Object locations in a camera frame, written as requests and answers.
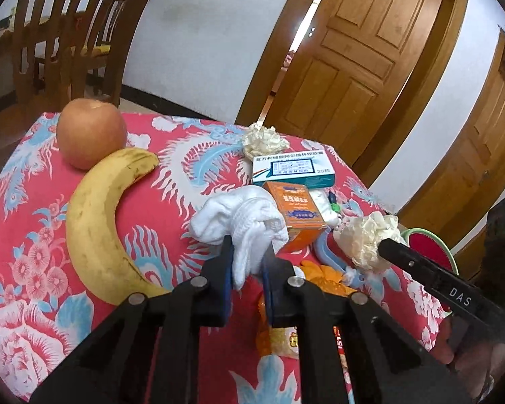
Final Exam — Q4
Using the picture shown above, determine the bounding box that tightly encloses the person's right hand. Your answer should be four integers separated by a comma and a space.
438, 319, 460, 366

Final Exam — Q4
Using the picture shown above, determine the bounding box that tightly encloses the white knit cloth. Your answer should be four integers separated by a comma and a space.
189, 187, 289, 291

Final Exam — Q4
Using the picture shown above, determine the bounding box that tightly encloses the light blue plastic lid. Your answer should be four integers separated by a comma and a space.
313, 227, 363, 275

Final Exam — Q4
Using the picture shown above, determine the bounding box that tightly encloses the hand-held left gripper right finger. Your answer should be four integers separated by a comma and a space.
261, 240, 472, 404

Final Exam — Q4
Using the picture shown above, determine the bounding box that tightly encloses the clear plastic bag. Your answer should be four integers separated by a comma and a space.
309, 187, 341, 228

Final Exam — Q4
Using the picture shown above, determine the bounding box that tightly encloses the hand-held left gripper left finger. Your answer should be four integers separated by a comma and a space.
29, 236, 236, 404

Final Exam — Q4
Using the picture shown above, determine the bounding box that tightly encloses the wooden door frame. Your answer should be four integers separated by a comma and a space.
236, 0, 471, 173

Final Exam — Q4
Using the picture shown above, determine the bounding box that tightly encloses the wooden chair with cushion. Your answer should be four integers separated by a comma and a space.
80, 0, 132, 98

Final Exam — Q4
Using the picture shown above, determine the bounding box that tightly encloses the yellow banana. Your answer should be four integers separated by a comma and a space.
66, 148, 171, 306

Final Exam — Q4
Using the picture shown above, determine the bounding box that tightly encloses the panelled wooden door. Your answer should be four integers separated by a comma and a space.
266, 0, 447, 154
398, 27, 505, 262

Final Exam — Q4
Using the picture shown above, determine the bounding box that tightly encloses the white teal medicine box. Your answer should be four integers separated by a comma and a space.
251, 150, 336, 188

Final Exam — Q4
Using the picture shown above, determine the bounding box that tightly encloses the white tissue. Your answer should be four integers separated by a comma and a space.
241, 123, 290, 161
333, 211, 407, 272

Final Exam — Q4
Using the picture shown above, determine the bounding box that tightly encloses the orange cardboard box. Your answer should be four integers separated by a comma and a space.
262, 181, 327, 254

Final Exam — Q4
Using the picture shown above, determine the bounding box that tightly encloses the red bin with green rim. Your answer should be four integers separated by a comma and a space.
406, 227, 460, 279

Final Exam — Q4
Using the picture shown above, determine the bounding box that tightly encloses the dark wooden chair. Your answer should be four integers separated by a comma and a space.
0, 0, 169, 165

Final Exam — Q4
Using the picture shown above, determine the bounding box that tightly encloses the yellow snack wrapper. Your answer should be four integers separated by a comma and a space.
256, 295, 301, 360

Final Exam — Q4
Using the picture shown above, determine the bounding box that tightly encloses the red apple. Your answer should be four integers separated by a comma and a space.
57, 98, 128, 171

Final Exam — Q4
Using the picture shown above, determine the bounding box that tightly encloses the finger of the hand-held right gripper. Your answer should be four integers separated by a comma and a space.
378, 238, 505, 343

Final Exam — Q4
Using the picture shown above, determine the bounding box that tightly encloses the orange peel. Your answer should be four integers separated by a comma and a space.
299, 260, 356, 297

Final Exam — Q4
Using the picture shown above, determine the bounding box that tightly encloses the red floral tablecloth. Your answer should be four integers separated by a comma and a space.
0, 111, 453, 404

